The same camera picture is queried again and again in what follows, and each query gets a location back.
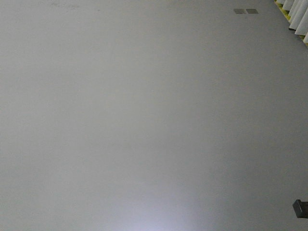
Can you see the white pleated curtain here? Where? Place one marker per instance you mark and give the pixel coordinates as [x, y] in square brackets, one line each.
[296, 13]

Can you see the grey floor outlet plates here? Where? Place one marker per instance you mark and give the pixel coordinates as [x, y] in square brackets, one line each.
[245, 11]

